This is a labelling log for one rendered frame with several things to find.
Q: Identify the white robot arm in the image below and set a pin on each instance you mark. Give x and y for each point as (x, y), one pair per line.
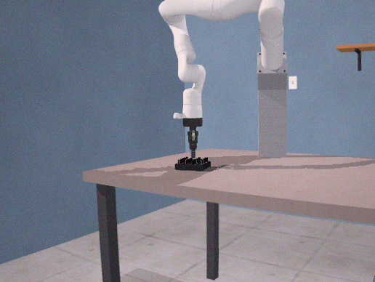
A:
(270, 25)

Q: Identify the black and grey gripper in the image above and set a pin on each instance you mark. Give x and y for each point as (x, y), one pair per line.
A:
(192, 134)

